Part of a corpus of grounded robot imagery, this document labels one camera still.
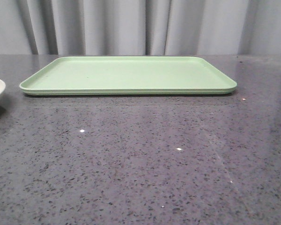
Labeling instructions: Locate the light green plastic tray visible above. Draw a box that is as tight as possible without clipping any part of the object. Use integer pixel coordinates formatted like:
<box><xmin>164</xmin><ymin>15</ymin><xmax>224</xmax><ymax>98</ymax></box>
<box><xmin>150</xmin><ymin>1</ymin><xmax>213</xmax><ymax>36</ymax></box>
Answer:
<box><xmin>19</xmin><ymin>56</ymin><xmax>237</xmax><ymax>96</ymax></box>

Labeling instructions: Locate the grey pleated curtain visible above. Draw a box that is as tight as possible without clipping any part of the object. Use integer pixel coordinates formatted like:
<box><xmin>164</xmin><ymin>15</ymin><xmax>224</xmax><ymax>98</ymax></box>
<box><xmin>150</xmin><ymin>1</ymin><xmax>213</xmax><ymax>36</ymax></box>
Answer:
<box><xmin>0</xmin><ymin>0</ymin><xmax>281</xmax><ymax>55</ymax></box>

